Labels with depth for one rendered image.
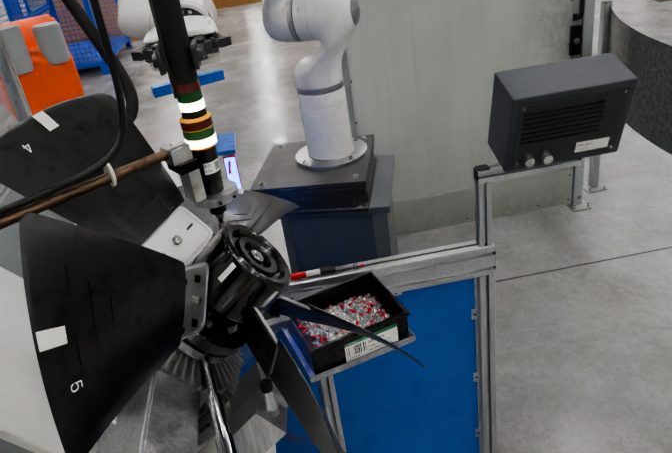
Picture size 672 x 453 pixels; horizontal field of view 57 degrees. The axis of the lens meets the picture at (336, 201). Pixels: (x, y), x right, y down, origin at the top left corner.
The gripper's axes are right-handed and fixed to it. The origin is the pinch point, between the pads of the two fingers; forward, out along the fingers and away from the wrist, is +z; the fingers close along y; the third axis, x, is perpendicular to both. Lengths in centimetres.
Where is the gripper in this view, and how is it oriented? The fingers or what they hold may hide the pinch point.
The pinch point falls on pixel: (178, 57)
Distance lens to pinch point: 85.5
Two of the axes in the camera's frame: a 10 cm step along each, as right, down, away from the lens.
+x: -1.3, -8.8, -4.6
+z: 1.4, 4.4, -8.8
